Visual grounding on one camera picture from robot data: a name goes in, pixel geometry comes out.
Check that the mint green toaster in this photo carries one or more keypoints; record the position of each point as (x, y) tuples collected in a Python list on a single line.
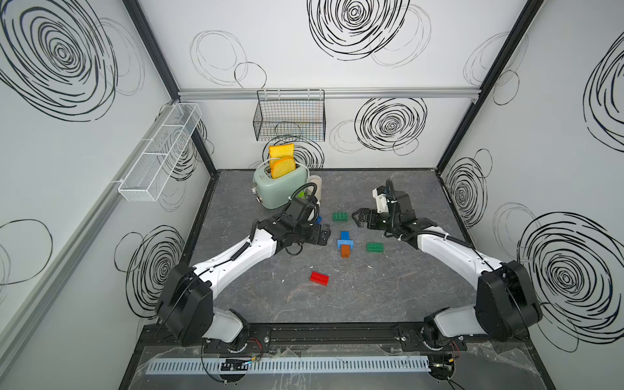
[(274, 193)]

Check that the dark green long lego brick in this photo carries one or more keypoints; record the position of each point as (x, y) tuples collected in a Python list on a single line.
[(375, 247)]

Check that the light blue long lego brick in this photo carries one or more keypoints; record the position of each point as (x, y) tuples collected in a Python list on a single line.
[(342, 242)]

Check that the white slotted cable duct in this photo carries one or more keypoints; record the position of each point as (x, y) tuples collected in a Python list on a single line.
[(302, 365)]

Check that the beige speckled cup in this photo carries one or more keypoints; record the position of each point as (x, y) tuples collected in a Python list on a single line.
[(317, 180)]

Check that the black front rail frame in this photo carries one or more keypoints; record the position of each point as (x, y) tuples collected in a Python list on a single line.
[(265, 338)]

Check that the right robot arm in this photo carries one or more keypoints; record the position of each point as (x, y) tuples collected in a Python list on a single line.
[(506, 304)]

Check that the black wire basket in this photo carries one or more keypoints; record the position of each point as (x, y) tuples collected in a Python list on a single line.
[(290, 112)]

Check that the rear yellow toast slice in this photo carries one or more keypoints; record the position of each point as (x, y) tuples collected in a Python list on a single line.
[(282, 151)]

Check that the white mesh wall shelf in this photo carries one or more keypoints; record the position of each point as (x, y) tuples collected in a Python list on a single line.
[(156, 164)]

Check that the front orange toast slice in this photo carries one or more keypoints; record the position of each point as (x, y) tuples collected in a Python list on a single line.
[(282, 166)]

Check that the red long lego brick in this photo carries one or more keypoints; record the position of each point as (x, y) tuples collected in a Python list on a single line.
[(319, 278)]

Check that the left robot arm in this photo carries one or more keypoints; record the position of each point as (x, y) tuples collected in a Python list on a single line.
[(186, 303)]

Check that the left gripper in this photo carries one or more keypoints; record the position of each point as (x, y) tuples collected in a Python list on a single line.
[(314, 238)]

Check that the small orange lego brick front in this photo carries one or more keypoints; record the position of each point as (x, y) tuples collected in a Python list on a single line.
[(345, 251)]

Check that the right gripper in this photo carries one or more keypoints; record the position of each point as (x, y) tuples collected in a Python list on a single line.
[(371, 213)]

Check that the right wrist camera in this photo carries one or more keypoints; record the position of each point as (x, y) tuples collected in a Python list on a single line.
[(381, 202)]

